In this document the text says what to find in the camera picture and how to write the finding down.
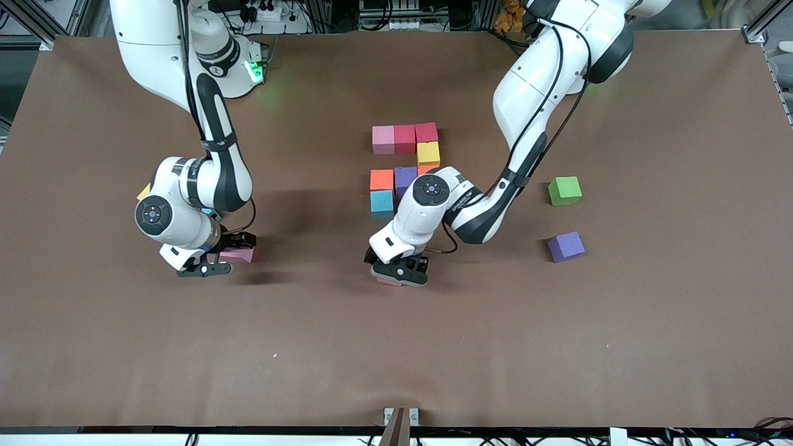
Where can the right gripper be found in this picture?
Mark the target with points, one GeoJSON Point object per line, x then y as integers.
{"type": "Point", "coordinates": [234, 240]}

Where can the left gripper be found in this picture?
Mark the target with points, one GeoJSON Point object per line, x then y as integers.
{"type": "Point", "coordinates": [421, 264]}

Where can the pink foam cube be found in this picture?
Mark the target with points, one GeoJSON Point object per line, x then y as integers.
{"type": "Point", "coordinates": [387, 281]}
{"type": "Point", "coordinates": [238, 255]}
{"type": "Point", "coordinates": [384, 139]}

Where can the blue foam cube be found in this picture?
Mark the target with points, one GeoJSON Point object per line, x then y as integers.
{"type": "Point", "coordinates": [382, 204]}
{"type": "Point", "coordinates": [212, 214]}

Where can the orange foam cube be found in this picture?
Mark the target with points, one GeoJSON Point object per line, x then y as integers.
{"type": "Point", "coordinates": [382, 179]}

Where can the purple foam cube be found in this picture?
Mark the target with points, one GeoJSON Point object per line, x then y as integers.
{"type": "Point", "coordinates": [404, 176]}
{"type": "Point", "coordinates": [565, 245]}

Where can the orange foam cube notched corner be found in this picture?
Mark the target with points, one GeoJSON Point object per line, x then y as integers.
{"type": "Point", "coordinates": [426, 169]}

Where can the yellow foam cube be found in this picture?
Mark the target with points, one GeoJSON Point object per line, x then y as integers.
{"type": "Point", "coordinates": [144, 192]}
{"type": "Point", "coordinates": [429, 153]}

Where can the crimson foam cube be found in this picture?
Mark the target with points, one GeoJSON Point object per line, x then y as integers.
{"type": "Point", "coordinates": [405, 139]}
{"type": "Point", "coordinates": [426, 132]}

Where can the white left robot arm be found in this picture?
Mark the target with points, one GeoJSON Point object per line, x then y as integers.
{"type": "Point", "coordinates": [539, 80]}

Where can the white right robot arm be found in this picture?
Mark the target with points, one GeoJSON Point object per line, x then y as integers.
{"type": "Point", "coordinates": [155, 43]}

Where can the brown table cover sheet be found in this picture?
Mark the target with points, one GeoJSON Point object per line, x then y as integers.
{"type": "Point", "coordinates": [186, 347]}

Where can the green foam cube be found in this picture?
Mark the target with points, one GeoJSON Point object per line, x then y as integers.
{"type": "Point", "coordinates": [565, 189]}

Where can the white power strip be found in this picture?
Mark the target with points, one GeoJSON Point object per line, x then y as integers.
{"type": "Point", "coordinates": [288, 25]}

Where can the white rack device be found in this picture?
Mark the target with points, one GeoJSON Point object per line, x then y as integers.
{"type": "Point", "coordinates": [390, 15]}

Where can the pile of orange objects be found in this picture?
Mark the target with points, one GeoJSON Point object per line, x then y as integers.
{"type": "Point", "coordinates": [511, 15]}

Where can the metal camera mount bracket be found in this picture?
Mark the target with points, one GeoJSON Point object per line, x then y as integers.
{"type": "Point", "coordinates": [400, 424]}

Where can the white table frame rail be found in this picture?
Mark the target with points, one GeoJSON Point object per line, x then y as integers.
{"type": "Point", "coordinates": [124, 438]}

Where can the aluminium frame profile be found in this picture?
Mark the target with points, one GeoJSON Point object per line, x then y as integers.
{"type": "Point", "coordinates": [765, 21]}
{"type": "Point", "coordinates": [37, 28]}

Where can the metal table side rail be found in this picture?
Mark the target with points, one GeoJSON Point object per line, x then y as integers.
{"type": "Point", "coordinates": [782, 87]}

